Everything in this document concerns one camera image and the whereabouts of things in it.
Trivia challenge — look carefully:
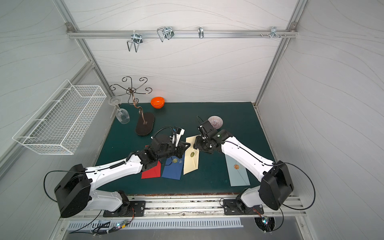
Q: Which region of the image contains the cream yellow envelope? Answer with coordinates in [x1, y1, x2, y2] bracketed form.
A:
[184, 136, 199, 175]

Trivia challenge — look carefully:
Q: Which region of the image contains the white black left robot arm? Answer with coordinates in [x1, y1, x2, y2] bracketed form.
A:
[54, 135, 190, 218]

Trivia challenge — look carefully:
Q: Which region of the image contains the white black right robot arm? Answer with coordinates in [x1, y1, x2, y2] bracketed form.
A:
[194, 121, 294, 212]

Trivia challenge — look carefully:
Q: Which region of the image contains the blue envelope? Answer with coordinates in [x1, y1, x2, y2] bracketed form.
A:
[162, 156, 185, 180]

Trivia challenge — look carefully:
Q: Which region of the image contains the red envelope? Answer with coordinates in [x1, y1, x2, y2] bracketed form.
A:
[141, 161, 162, 179]

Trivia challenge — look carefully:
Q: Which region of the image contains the light teal envelope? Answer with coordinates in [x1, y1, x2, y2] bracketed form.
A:
[225, 155, 250, 187]

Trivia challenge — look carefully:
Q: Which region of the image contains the pink striped glass bowl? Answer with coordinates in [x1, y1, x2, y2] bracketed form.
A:
[208, 116, 224, 130]

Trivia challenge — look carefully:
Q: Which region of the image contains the copper wine glass stand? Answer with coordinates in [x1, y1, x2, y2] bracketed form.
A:
[109, 76, 155, 136]

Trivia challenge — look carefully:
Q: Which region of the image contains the orange bowl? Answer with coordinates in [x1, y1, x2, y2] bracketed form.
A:
[151, 97, 165, 109]

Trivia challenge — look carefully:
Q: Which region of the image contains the clear wine glass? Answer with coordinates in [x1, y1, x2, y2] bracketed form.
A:
[109, 96, 130, 125]

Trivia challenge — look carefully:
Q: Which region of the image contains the small green circuit board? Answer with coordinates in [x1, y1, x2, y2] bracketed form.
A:
[116, 220, 130, 229]

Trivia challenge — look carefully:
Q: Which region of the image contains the white vented strip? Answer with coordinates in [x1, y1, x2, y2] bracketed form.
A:
[67, 218, 243, 231]

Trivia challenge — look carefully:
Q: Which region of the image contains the metal double hook left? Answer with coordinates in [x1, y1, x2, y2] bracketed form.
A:
[127, 33, 143, 53]

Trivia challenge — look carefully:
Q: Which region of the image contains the metal double hook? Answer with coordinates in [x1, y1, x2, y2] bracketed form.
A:
[157, 27, 175, 42]
[127, 33, 143, 53]

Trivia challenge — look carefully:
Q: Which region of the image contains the small metal hook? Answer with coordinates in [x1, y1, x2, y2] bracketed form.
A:
[198, 27, 204, 39]

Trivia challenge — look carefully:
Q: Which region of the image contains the metal double hook middle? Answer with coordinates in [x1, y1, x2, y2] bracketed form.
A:
[157, 27, 175, 42]

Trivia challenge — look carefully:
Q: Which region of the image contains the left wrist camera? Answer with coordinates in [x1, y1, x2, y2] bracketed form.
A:
[173, 127, 185, 147]

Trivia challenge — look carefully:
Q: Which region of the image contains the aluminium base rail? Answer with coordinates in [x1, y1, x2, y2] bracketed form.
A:
[62, 195, 307, 220]

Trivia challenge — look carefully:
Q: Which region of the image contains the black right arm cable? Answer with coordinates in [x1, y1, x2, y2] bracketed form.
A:
[272, 161, 316, 211]

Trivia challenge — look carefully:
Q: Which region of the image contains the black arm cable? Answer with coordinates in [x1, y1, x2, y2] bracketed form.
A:
[272, 161, 316, 211]
[43, 170, 88, 203]

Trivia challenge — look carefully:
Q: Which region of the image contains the white wire basket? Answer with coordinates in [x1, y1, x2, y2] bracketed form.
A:
[12, 80, 106, 155]

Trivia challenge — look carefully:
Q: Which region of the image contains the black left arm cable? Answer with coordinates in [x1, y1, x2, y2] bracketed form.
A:
[43, 170, 88, 203]

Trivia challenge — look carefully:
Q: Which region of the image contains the metal bracket hook right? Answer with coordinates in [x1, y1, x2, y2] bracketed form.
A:
[260, 27, 287, 39]

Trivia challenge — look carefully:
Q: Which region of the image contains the aluminium overhead rail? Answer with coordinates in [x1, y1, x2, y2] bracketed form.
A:
[67, 29, 299, 40]

